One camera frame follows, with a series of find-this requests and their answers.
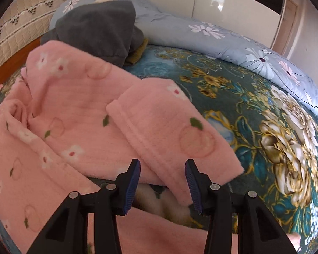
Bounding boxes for pink fleece garment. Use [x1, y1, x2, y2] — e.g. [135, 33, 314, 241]
[0, 41, 243, 253]

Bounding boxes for mustard yellow knit garment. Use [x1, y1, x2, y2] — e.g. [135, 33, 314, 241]
[124, 38, 149, 66]

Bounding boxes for dark grey hoodie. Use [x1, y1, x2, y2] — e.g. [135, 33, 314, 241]
[40, 0, 146, 67]

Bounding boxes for beige quilted headboard cover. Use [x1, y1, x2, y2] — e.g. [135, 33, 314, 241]
[0, 0, 68, 67]

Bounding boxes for light blue floral quilt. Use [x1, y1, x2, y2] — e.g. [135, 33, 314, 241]
[128, 0, 318, 116]

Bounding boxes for white black wardrobe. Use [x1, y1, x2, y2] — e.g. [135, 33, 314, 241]
[148, 0, 285, 48]

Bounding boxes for blue floral pillow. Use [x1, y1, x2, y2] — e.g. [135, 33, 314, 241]
[49, 0, 96, 30]

